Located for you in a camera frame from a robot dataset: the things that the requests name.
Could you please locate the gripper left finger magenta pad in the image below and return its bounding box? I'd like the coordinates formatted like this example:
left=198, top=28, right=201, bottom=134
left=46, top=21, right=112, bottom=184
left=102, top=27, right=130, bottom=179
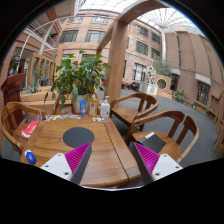
left=41, top=142, right=92, bottom=185

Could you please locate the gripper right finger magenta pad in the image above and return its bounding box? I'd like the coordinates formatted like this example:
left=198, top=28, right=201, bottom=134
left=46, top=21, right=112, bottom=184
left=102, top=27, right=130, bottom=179
left=133, top=143, right=182, bottom=182

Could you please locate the round dark grey mouse pad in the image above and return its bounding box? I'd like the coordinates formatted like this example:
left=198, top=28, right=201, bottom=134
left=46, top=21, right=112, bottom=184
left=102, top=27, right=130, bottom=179
left=63, top=127, right=94, bottom=148

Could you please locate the blue and white computer mouse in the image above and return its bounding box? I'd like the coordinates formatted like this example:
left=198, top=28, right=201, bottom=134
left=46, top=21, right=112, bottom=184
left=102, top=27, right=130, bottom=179
left=24, top=150, right=36, bottom=164

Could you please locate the dark notebook on chair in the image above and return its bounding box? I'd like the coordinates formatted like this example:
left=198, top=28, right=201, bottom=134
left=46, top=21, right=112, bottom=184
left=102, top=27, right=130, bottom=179
left=139, top=132, right=166, bottom=153

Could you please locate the wooden armchair near right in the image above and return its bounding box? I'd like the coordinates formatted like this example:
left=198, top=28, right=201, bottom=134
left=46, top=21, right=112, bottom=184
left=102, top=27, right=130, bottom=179
left=125, top=110, right=199, bottom=163

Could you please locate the wooden armchair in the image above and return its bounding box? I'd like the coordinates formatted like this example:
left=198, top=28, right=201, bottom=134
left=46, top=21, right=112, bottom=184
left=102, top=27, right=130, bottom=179
left=0, top=102, right=45, bottom=153
left=125, top=110, right=199, bottom=163
left=110, top=92, right=159, bottom=127

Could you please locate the red and white packet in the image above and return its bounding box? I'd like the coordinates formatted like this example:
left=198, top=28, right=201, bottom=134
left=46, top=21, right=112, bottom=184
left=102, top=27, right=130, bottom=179
left=21, top=121, right=39, bottom=138

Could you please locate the wooden chair behind table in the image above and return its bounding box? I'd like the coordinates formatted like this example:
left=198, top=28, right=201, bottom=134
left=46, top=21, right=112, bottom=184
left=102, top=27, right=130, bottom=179
left=52, top=94, right=74, bottom=115

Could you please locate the blue tube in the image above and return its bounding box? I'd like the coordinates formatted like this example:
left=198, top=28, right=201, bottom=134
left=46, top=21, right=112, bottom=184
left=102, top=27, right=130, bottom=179
left=80, top=100, right=87, bottom=118

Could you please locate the yellow liquid bottle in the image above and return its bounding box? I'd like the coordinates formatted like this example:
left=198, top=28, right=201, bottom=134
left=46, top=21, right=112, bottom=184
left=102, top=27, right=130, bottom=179
left=89, top=94, right=98, bottom=116

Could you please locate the white pump dispenser bottle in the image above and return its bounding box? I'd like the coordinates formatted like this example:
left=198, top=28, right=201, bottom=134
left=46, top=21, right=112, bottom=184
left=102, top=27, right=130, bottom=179
left=100, top=96, right=110, bottom=118

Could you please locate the wooden armchair far right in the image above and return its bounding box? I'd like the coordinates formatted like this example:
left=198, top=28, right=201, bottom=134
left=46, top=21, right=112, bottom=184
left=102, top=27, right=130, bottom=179
left=110, top=92, right=159, bottom=127

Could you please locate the wooden armchair left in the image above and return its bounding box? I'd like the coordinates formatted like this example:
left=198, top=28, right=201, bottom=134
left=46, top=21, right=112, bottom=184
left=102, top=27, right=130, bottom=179
left=0, top=102, right=45, bottom=153

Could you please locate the potted green plant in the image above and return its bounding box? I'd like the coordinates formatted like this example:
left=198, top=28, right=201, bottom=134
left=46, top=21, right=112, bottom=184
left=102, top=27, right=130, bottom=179
left=44, top=54, right=110, bottom=102

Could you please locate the wooden pillar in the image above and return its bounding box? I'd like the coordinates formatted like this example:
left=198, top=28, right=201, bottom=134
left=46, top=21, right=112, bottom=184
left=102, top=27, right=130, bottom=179
left=104, top=21, right=128, bottom=102

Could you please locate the white statue on pedestal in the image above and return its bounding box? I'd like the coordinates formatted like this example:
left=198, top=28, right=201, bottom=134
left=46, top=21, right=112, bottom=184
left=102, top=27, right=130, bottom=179
left=139, top=66, right=158, bottom=95

